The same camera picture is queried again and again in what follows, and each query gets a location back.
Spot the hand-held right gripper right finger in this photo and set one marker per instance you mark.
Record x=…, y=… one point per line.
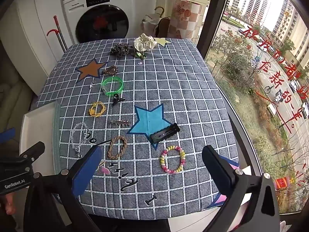
x=216, y=169

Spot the green plastic bangle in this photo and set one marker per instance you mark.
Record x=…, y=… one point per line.
x=109, y=92

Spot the small silver earring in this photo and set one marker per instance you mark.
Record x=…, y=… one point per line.
x=92, y=84

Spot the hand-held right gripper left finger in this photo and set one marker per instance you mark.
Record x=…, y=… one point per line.
x=87, y=171

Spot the black claw clip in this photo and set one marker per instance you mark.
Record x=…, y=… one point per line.
x=116, y=99

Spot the pink checkered patterned box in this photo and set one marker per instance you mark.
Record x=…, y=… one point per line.
x=184, y=17

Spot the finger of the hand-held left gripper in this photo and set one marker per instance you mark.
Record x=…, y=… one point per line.
x=7, y=133
x=32, y=152

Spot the leopard print scrunchie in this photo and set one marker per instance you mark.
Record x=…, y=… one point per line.
x=119, y=50

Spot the green leaf hair clip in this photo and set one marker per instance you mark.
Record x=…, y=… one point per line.
x=140, y=55

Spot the grey checked star tablecloth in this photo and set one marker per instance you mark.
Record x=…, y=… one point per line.
x=169, y=89

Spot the white cabinet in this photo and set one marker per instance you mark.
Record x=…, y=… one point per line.
x=31, y=29

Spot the person's left hand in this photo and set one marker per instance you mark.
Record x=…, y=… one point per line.
x=8, y=203

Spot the pink charm hair clip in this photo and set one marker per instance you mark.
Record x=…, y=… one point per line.
x=105, y=170

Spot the silver studded hair clip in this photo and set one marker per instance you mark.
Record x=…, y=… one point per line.
x=119, y=122

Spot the red lantern window sticker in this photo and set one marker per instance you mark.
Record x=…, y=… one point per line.
x=281, y=183

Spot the black window frame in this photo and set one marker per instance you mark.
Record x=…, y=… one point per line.
x=214, y=17

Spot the white storage tray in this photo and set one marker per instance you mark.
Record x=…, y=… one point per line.
x=38, y=130

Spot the red window lettering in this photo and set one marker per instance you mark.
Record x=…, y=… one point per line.
x=268, y=65

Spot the white scrunchie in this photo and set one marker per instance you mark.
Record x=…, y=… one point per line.
x=144, y=43

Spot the black snap hair clip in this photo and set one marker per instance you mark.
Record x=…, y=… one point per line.
x=166, y=131

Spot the white bag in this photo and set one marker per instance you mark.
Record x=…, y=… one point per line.
x=149, y=24

